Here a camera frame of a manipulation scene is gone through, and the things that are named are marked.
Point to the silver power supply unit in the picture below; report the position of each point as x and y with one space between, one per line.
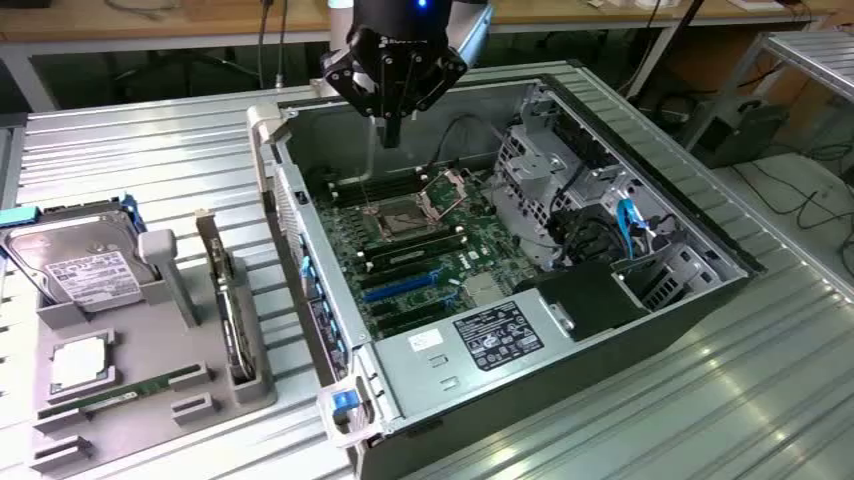
427 380

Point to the metal disk bay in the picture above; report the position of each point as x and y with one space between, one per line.
667 285

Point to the installed RAM stick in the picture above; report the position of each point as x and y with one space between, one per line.
407 257

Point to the black RAM slot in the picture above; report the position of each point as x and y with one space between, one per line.
414 248
414 243
401 176
401 190
401 181
401 185
414 238

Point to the green graphics card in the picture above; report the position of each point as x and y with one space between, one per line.
230 300

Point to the silver CPU chip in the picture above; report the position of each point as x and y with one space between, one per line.
80 365

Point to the black open PC case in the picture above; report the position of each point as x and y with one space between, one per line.
534 425

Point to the metal socket cover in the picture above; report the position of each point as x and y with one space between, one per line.
443 192

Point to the black case lock post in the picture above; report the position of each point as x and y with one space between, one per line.
300 196

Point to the green loose RAM stick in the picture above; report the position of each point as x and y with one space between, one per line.
120 397

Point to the silver chipset heatsink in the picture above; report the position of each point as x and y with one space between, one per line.
487 291

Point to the blue slot retention clip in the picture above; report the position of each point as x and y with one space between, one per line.
340 346
334 327
319 307
307 263

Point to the aluminium frame table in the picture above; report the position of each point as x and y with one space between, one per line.
821 55

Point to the large power supply label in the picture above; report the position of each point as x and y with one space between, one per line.
497 335

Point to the small white power supply label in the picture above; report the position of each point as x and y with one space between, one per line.
426 341

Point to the grey parts rack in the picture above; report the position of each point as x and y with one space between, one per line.
134 360

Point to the wooden desk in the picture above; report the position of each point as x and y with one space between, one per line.
200 15

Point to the blue expansion slot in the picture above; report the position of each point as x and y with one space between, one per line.
401 288

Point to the blue disk carrier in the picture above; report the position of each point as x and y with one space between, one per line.
16 218

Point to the silver hard disk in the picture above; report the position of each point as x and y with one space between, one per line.
74 270

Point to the thin metal locking lever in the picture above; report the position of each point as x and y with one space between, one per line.
365 195

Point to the blue case release latch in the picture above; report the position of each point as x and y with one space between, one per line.
342 402

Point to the black plastic air shroud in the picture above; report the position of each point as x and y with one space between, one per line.
587 300

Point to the CPU socket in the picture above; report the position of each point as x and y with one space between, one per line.
403 220

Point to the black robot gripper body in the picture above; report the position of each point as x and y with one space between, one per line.
401 25

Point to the black box on floor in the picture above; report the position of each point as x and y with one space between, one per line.
741 135

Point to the metal drive cage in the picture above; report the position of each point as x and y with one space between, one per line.
527 175

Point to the green motherboard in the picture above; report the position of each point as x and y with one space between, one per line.
461 260

